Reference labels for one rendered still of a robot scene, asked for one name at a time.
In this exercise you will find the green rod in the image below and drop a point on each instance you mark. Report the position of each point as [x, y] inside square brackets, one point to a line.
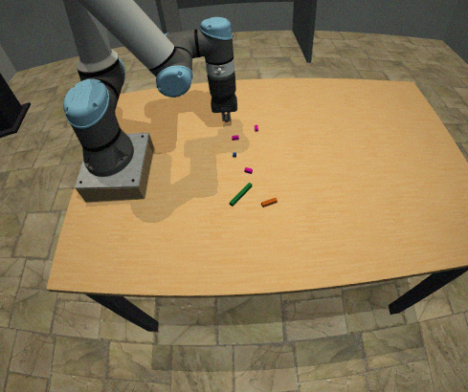
[240, 194]

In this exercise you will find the orange rod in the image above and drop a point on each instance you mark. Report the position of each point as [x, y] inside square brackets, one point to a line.
[269, 202]

